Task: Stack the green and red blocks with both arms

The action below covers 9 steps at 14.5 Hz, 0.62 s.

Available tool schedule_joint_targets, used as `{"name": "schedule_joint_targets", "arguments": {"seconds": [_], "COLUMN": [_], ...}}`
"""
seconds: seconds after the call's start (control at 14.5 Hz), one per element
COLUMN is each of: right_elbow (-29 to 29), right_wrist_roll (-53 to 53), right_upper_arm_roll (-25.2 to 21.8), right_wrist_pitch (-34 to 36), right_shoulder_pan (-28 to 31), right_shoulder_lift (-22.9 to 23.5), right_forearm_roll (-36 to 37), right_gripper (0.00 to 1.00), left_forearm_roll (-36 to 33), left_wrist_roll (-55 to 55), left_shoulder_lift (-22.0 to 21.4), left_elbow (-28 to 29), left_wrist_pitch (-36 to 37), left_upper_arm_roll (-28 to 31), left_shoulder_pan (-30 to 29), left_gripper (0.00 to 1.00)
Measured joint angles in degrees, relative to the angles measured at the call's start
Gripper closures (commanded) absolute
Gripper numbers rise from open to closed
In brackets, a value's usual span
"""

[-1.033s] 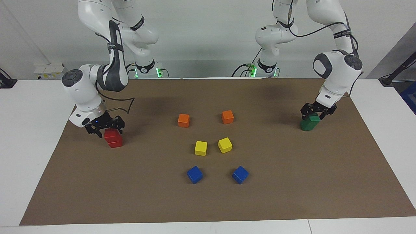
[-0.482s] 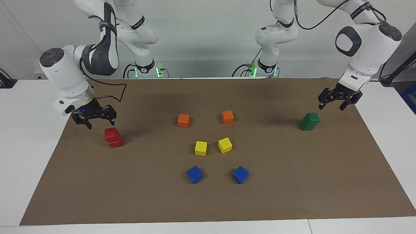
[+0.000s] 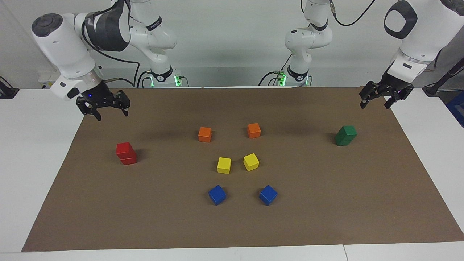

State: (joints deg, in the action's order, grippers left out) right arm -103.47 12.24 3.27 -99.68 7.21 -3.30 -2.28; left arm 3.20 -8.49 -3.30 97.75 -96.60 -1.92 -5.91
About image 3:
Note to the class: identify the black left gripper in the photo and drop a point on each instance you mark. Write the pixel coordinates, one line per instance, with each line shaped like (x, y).
(390, 88)

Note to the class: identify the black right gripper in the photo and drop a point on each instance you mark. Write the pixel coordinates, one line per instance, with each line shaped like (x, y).
(101, 97)

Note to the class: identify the red wooden cube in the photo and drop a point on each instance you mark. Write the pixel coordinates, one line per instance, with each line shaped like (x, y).
(129, 160)
(124, 149)

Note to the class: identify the green wooden cube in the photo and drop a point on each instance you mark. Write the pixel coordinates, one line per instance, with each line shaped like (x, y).
(342, 141)
(347, 131)

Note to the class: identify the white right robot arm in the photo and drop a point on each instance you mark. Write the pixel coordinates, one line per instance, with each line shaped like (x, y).
(61, 43)

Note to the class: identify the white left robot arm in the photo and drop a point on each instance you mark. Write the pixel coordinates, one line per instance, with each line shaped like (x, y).
(424, 32)

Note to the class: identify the black stand pole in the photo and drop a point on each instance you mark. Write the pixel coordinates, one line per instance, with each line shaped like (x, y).
(435, 88)

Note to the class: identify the white socket box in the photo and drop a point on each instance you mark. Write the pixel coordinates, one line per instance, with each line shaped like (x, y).
(46, 81)

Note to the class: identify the blue crate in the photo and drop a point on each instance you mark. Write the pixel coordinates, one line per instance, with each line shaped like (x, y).
(457, 108)

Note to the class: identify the orange wooden cube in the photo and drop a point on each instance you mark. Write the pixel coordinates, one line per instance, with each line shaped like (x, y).
(204, 134)
(253, 130)

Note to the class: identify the yellow wooden cube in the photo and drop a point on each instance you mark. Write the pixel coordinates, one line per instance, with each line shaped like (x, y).
(224, 165)
(251, 162)

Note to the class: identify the blue wooden cube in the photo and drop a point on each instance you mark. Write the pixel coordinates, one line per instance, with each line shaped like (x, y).
(217, 194)
(268, 194)

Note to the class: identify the brown table mat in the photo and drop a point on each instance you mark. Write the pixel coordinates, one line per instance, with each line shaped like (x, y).
(232, 217)

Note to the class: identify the black clamp bracket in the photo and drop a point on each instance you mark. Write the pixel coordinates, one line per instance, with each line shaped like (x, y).
(7, 92)

